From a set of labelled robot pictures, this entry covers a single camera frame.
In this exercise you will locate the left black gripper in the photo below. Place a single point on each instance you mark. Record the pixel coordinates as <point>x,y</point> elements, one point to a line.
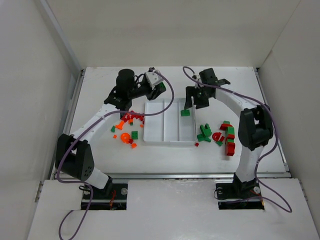
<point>152,91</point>

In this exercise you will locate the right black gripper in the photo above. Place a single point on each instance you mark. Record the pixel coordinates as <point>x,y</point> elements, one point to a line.
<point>198,94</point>

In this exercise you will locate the large green lego assembly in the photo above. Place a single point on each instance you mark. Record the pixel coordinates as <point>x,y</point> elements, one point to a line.
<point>205,133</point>

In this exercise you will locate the red green lego tower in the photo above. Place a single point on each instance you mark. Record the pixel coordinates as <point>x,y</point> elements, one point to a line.
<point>230,145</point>

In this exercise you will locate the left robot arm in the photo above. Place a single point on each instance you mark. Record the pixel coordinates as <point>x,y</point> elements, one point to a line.
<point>74,155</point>

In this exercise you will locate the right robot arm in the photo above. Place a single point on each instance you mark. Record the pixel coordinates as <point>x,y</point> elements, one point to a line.
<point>255,129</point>

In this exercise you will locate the white three-compartment tray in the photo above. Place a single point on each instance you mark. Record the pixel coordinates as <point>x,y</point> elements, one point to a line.
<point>170,128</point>

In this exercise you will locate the red lego pile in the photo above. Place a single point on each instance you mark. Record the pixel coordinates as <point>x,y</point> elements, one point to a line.
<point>131,117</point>

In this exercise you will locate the red semicircle lego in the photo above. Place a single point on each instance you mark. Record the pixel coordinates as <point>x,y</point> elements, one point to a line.
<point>216,136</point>

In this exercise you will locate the green square lego plate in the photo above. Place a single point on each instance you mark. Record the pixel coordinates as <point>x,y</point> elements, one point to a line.
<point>135,135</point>

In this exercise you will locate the orange cone lego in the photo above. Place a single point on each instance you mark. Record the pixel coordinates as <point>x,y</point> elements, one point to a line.
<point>120,125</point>

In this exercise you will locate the small green lego brick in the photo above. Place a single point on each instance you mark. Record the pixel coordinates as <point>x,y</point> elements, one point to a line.
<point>219,143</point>

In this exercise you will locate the orange dome lego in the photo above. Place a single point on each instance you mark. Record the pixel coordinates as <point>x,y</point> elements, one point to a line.
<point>125,137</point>

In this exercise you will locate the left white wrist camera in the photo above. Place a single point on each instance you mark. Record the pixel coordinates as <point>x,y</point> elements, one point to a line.
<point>153,78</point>

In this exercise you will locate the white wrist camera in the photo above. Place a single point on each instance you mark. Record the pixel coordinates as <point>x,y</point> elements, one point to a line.
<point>196,78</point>
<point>153,78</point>

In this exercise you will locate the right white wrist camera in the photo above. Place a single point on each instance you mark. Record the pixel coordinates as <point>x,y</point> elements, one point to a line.
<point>196,78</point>

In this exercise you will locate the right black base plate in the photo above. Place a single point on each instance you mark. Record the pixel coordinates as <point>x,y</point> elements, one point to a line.
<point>231,197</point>

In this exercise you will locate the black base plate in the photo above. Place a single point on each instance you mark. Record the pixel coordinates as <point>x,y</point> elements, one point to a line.
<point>231,197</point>
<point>114,199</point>

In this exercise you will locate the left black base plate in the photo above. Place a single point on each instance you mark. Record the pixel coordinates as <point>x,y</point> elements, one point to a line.
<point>114,199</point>

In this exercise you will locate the aluminium rail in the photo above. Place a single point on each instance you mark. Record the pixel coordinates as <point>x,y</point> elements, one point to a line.
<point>157,176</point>

